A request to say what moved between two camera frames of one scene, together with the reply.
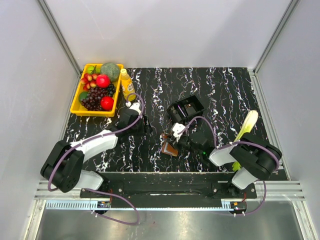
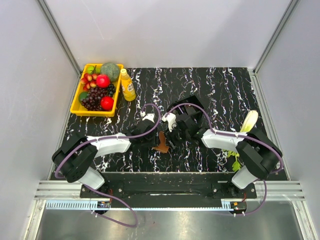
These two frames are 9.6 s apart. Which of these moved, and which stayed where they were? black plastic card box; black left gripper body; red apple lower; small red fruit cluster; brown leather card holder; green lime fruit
Moved: black left gripper body; brown leather card holder
Stayed: small red fruit cluster; black plastic card box; red apple lower; green lime fruit
